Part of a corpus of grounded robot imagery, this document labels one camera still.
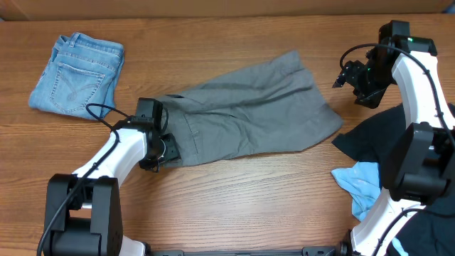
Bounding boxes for grey cotton shorts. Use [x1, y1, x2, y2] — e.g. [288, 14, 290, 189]
[159, 51, 343, 166]

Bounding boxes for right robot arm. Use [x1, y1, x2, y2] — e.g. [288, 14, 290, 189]
[333, 20, 454, 255]

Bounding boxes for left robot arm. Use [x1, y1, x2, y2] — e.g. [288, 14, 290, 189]
[36, 97, 181, 256]

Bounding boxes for light blue garment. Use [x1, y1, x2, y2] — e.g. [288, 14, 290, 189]
[331, 162, 420, 255]

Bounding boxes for folded blue denim jeans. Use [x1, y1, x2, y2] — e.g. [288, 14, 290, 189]
[28, 32, 124, 119]

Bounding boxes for black garment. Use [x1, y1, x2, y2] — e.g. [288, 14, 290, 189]
[332, 105, 454, 256]

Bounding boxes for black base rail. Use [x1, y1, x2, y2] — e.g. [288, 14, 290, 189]
[146, 245, 351, 256]

